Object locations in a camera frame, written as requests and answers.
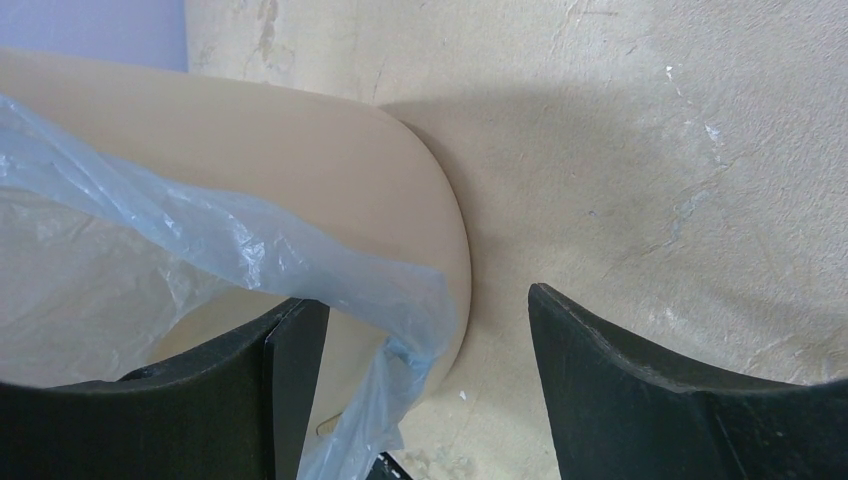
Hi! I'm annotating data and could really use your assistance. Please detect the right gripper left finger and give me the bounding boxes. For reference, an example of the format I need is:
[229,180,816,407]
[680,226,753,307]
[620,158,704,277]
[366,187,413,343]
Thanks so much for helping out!
[1,299,330,479]

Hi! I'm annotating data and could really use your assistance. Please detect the beige paper trash bin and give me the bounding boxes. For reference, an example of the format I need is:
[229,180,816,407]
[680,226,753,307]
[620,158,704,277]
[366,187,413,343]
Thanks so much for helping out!
[0,47,473,439]

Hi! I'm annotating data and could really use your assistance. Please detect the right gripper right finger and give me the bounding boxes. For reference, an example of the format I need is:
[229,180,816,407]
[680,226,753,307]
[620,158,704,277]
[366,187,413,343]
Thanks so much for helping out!
[528,283,847,479]

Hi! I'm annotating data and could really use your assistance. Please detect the blue plastic trash bag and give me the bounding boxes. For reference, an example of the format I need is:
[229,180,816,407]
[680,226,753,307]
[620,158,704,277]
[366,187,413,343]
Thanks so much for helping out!
[1,98,457,479]

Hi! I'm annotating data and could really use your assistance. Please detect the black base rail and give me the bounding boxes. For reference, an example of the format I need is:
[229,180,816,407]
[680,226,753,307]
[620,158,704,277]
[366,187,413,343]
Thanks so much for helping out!
[366,452,413,480]

